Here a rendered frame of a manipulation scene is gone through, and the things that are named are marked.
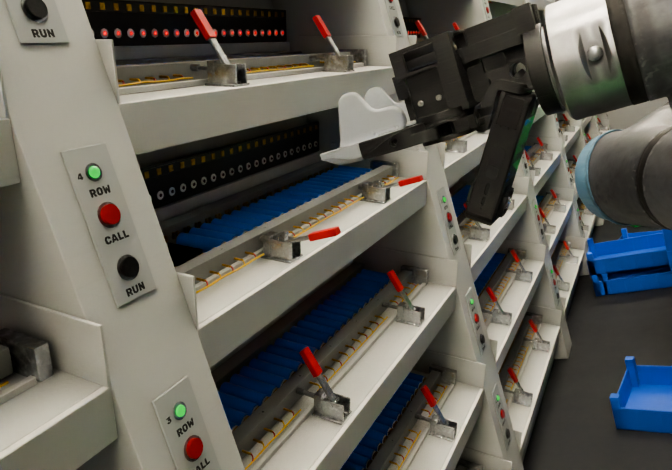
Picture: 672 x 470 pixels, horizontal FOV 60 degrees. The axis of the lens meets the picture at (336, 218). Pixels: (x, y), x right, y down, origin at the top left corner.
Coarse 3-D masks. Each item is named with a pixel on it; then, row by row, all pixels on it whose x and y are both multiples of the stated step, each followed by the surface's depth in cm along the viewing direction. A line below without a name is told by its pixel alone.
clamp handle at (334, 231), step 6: (330, 228) 63; (336, 228) 62; (282, 234) 65; (312, 234) 63; (318, 234) 63; (324, 234) 62; (330, 234) 62; (336, 234) 62; (282, 240) 66; (288, 240) 65; (294, 240) 65; (300, 240) 64; (312, 240) 63
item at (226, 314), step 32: (384, 160) 104; (416, 160) 101; (224, 192) 82; (416, 192) 97; (320, 224) 78; (352, 224) 78; (384, 224) 86; (320, 256) 69; (352, 256) 78; (192, 288) 49; (224, 288) 59; (256, 288) 58; (288, 288) 63; (224, 320) 54; (256, 320) 59; (224, 352) 54
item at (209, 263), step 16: (368, 176) 94; (384, 176) 99; (336, 192) 84; (352, 192) 88; (304, 208) 77; (320, 208) 80; (272, 224) 70; (288, 224) 73; (240, 240) 65; (256, 240) 67; (208, 256) 60; (224, 256) 62; (240, 256) 64; (192, 272) 57; (208, 272) 60
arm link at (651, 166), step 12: (660, 144) 46; (648, 156) 47; (660, 156) 45; (648, 168) 46; (660, 168) 45; (648, 180) 46; (660, 180) 45; (648, 192) 46; (660, 192) 45; (648, 204) 47; (660, 204) 45; (660, 216) 46
